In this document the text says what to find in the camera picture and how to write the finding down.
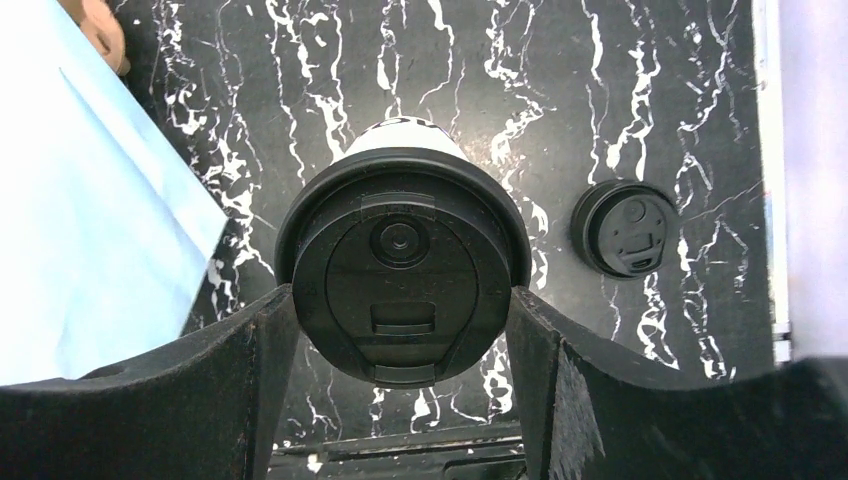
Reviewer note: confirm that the light blue paper bag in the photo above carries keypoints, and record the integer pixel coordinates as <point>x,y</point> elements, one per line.
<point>106,233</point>

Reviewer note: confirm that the white paper coffee cup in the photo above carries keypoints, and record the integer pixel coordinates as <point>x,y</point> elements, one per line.
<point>402,256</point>

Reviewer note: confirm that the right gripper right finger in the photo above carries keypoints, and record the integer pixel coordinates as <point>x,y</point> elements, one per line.
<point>591,408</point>

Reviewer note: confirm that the black lid right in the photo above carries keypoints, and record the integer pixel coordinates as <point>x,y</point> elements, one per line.
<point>624,228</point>

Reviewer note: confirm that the aluminium frame rail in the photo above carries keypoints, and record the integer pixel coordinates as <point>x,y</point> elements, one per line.
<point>768,66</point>

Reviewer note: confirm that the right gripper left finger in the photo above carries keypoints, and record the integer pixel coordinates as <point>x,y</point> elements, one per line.
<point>205,406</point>

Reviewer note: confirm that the black base rail bar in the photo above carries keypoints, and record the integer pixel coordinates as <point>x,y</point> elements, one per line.
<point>479,452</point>

